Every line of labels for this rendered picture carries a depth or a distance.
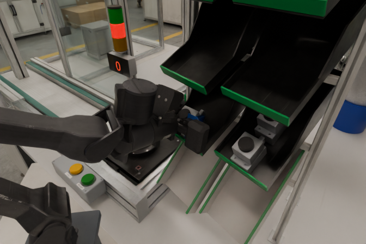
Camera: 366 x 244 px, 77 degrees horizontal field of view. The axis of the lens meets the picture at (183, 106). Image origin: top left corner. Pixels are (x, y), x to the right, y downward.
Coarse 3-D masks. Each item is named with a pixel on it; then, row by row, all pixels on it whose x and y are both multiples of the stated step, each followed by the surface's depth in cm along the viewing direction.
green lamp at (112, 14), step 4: (120, 8) 79; (108, 12) 79; (112, 12) 78; (116, 12) 78; (120, 12) 80; (108, 16) 81; (112, 16) 79; (116, 16) 79; (120, 16) 80; (112, 20) 80; (116, 20) 80; (120, 20) 81; (116, 24) 81
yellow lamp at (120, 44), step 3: (114, 39) 84; (117, 39) 84; (120, 39) 84; (123, 39) 84; (114, 42) 85; (117, 42) 84; (120, 42) 84; (123, 42) 85; (126, 42) 87; (114, 45) 85; (117, 45) 85; (120, 45) 85; (123, 45) 85; (126, 45) 87; (114, 48) 86; (117, 48) 86; (120, 48) 86; (123, 48) 86; (126, 48) 87; (117, 51) 86; (120, 51) 86
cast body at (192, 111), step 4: (184, 108) 54; (188, 108) 54; (180, 112) 52; (184, 112) 52; (188, 112) 52; (192, 112) 53; (196, 112) 52; (200, 112) 57; (204, 112) 57; (180, 116) 52; (184, 116) 51; (204, 120) 55
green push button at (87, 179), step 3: (87, 174) 75; (90, 174) 75; (84, 177) 74; (87, 177) 74; (90, 177) 74; (93, 177) 74; (81, 180) 73; (84, 180) 73; (87, 180) 73; (90, 180) 73; (93, 180) 73; (84, 183) 72; (87, 183) 72; (90, 183) 73
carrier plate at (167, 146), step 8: (160, 144) 87; (168, 144) 87; (176, 144) 87; (160, 152) 83; (168, 152) 83; (112, 160) 80; (128, 160) 80; (136, 160) 80; (144, 160) 80; (152, 160) 80; (160, 160) 80; (120, 168) 78; (128, 168) 77; (144, 168) 77; (152, 168) 77; (136, 176) 74; (144, 176) 75
